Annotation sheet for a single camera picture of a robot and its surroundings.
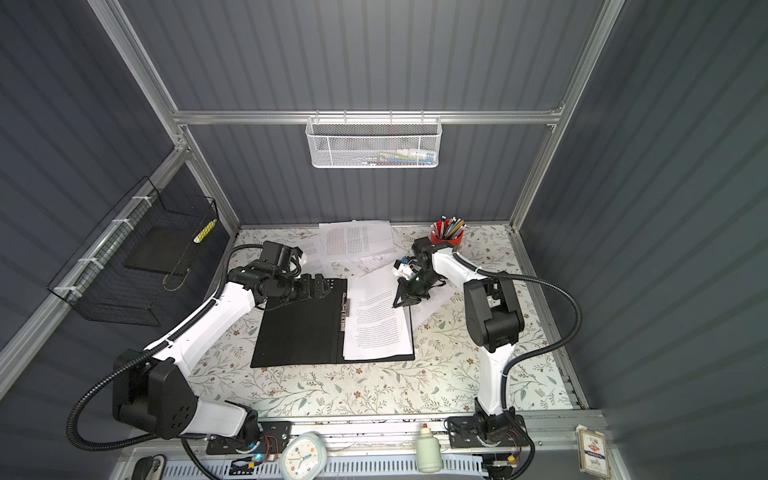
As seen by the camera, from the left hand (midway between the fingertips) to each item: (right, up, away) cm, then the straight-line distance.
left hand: (316, 290), depth 84 cm
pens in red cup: (+42, +19, +18) cm, 49 cm away
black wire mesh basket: (-42, +6, -12) cm, 44 cm away
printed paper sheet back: (+5, +16, +32) cm, 36 cm away
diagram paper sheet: (+10, +6, +24) cm, 27 cm away
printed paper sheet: (-6, +8, +24) cm, 26 cm away
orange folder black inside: (-4, -14, +7) cm, 16 cm away
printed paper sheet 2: (+32, -7, +13) cm, 35 cm away
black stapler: (-34, -38, -17) cm, 54 cm away
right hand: (+24, -6, +7) cm, 26 cm away
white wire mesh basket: (+14, +57, +40) cm, 71 cm away
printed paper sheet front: (+16, -12, +8) cm, 22 cm away
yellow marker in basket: (-30, +15, -5) cm, 34 cm away
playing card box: (+69, -38, -15) cm, 80 cm away
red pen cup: (+43, +15, +12) cm, 47 cm away
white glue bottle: (+30, -34, -19) cm, 49 cm away
